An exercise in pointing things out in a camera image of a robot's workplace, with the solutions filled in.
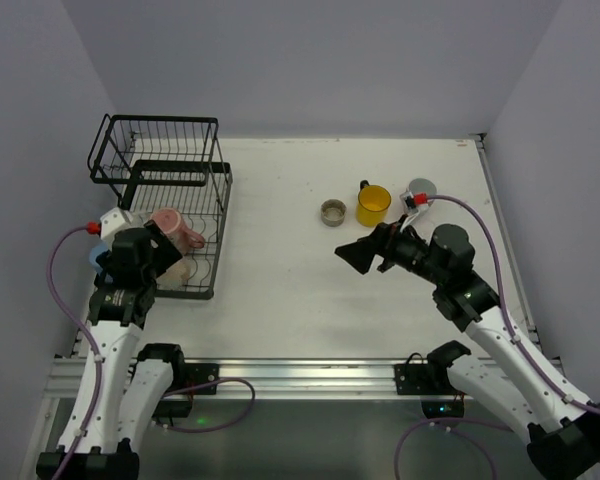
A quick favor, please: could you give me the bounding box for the white hexagonal cup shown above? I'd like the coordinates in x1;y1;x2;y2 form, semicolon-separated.
123;210;143;228

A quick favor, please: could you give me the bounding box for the pink square mug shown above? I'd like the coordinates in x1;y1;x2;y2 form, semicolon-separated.
408;178;437;196

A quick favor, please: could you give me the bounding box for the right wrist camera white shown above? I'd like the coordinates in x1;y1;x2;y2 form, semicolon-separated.
400;190;429;231

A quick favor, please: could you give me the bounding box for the light blue plastic cup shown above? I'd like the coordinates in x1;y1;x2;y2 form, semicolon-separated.
89;243;110;275

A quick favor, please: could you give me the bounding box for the pink speckled mug in rack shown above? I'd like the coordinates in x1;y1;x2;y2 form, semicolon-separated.
150;208;206;256

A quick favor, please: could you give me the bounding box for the beige speckled ceramic cup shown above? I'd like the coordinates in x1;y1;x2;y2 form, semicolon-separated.
320;199;347;227

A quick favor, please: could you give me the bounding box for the yellow mug black handle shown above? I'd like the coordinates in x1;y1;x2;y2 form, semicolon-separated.
355;180;392;228

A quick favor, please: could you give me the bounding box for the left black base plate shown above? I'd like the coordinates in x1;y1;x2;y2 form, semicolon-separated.
166;363;220;393

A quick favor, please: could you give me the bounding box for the translucent pink plastic cup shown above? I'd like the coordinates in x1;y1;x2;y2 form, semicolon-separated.
157;258;191;290

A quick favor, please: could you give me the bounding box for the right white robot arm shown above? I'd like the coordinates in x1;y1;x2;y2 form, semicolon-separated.
335;223;600;479

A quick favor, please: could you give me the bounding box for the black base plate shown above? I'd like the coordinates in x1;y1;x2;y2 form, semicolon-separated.
166;363;220;393
393;340;471;396

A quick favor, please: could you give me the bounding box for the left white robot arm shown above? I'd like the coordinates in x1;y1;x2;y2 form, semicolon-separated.
36;221;184;479

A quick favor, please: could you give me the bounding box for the black wire dish rack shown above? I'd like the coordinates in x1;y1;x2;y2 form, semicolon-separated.
87;114;233;300

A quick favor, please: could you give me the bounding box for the aluminium mounting rail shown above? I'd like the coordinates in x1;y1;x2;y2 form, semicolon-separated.
43;356;572;401

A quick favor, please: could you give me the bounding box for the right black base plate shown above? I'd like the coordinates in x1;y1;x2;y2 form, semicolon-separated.
393;340;471;396

